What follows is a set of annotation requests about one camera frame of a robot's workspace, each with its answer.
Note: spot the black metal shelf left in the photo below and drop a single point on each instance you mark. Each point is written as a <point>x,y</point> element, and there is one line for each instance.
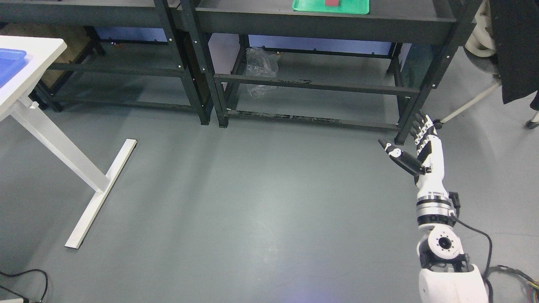
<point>119,52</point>

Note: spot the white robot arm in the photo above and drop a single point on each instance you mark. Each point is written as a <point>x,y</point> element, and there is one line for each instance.
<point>446,274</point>

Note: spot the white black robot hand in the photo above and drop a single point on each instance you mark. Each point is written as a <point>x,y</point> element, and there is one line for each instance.
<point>427,166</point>

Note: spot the blue tray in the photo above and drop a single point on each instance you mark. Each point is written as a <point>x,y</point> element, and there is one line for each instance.
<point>11,62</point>

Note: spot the clear plastic bag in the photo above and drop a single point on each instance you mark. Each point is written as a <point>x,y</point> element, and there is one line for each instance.
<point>261,63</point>

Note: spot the black metal shelf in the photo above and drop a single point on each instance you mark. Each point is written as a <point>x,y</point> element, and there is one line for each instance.
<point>119,52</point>
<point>424,36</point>

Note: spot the green tray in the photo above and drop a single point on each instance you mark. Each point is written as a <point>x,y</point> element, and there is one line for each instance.
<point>354,7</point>

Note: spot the black metal shelf right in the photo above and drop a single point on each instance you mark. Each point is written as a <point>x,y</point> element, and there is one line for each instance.
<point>424,36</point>

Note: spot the pink block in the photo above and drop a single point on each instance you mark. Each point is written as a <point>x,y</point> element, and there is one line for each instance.
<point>332,3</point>

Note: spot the white table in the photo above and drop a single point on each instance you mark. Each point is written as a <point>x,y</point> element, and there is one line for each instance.
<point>15,102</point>

